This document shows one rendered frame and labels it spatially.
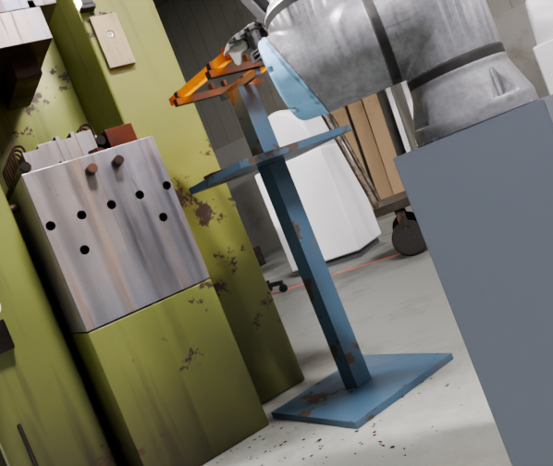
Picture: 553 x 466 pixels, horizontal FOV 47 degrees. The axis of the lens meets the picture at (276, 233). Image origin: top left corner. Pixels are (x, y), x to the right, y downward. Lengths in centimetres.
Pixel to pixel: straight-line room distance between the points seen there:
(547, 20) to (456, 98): 522
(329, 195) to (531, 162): 375
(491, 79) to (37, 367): 145
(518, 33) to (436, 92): 677
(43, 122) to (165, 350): 99
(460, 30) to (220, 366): 122
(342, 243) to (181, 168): 271
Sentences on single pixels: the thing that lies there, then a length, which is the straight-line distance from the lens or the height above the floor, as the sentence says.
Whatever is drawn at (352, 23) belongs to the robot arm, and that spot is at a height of 81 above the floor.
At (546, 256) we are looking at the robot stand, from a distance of 95.
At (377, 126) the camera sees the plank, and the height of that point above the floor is 99.
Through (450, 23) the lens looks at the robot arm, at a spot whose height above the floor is 75.
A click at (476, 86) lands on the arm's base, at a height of 65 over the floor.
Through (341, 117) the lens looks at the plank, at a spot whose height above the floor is 126.
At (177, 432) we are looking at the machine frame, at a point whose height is 12.
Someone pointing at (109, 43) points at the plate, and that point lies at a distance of 215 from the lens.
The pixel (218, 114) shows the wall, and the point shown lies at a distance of 905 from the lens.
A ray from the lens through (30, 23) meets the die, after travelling 199.
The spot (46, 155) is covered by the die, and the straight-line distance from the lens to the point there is 187.
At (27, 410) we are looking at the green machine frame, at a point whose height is 32.
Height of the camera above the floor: 60
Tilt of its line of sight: 3 degrees down
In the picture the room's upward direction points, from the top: 22 degrees counter-clockwise
